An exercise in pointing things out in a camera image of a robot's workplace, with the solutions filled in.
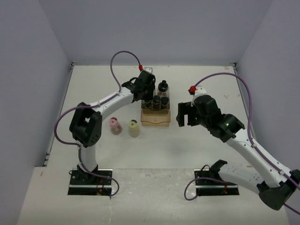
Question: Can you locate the small black spice bottle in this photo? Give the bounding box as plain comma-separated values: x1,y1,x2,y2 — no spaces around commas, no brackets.
143,100,152,109

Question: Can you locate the small black pepper bottle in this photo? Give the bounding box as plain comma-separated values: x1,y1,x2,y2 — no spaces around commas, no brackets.
153,95,161,110

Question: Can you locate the small dark spice bottle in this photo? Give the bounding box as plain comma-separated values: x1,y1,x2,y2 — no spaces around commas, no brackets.
160,97,170,109

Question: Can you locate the large brown spice jar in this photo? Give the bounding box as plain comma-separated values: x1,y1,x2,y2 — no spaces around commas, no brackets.
157,80,170,97

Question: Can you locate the yellow lid spice jar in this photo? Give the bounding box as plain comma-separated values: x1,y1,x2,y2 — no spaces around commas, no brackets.
128,120,140,137

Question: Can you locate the pink lid spice jar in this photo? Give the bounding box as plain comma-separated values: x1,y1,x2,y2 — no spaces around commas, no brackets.
109,117,122,135

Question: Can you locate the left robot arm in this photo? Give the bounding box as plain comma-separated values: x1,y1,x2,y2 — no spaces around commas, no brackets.
69,77,155,184

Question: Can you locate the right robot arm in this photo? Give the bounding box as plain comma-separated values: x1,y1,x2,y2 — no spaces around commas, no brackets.
176,95,300,210

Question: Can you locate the clear top tier tray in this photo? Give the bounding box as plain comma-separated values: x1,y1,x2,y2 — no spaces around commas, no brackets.
157,86,170,98

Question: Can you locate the grey middle tier tray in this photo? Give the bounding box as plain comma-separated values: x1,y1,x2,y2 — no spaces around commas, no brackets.
141,97,170,111

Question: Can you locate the orange bottom tier tray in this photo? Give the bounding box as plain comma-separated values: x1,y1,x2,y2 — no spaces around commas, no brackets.
141,109,171,127

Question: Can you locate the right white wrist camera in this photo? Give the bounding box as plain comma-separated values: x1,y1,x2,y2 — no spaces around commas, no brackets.
188,86,207,107

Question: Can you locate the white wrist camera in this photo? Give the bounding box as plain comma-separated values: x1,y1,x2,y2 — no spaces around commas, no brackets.
188,86,207,107
138,68,155,83

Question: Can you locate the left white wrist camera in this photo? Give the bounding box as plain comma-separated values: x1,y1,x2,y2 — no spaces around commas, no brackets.
138,68,155,83

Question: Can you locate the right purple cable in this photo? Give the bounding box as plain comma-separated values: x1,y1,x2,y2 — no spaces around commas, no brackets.
184,72,300,213

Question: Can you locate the purple cable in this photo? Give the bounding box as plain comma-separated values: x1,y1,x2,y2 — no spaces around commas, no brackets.
184,72,300,213
54,50,144,196

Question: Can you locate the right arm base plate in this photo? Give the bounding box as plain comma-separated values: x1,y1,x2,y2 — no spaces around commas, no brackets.
195,180,240,196

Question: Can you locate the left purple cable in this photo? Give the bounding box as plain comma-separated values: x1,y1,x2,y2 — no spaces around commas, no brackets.
54,50,144,196

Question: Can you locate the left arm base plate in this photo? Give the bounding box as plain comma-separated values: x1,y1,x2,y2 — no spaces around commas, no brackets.
67,169,112,196

